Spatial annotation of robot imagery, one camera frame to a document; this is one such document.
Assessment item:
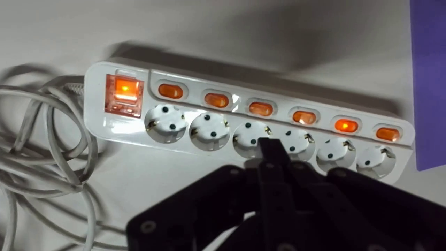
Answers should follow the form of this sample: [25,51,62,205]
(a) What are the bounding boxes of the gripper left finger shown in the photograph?
[126,137,297,251]

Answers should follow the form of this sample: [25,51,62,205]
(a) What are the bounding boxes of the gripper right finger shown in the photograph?
[275,139,446,251]

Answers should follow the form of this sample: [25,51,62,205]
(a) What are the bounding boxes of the white power strip orange switches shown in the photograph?
[84,58,416,185]

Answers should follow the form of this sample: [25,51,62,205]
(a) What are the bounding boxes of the purple sheet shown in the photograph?
[409,0,446,172]

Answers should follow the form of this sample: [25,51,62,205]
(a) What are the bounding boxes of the white power cable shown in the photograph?
[0,64,128,251]

